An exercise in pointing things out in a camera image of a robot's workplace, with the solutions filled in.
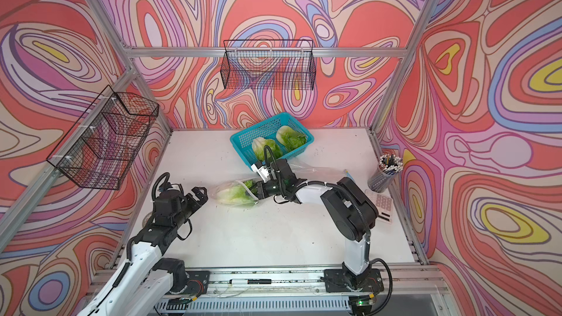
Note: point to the back black wire basket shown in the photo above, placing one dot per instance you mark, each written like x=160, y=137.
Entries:
x=268, y=64

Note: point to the small perforated bag with cabbage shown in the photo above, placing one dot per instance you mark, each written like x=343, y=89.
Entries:
x=235, y=193

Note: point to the teal plastic basket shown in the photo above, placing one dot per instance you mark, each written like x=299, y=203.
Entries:
x=249, y=143

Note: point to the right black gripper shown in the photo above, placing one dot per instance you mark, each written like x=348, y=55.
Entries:
x=261, y=189

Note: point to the black wire basket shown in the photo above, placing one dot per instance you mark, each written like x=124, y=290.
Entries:
x=268, y=64
x=108, y=142

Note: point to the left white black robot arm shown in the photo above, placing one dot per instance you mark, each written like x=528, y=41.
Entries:
x=145, y=250

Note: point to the aluminium frame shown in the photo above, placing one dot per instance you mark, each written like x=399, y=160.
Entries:
x=55, y=59

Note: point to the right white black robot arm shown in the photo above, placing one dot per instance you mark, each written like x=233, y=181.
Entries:
x=352, y=212

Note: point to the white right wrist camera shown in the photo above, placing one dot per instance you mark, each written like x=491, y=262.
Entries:
x=262, y=170

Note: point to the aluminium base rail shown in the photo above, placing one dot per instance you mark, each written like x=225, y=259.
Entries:
x=226, y=291

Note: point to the clear blue zip-top bag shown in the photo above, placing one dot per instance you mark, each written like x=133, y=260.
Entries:
x=317, y=173

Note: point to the left black wire basket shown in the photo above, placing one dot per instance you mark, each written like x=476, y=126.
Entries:
x=108, y=142

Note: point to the cup of pens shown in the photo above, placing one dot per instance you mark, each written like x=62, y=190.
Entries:
x=389, y=165

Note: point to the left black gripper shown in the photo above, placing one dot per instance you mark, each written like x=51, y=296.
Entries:
x=202, y=198

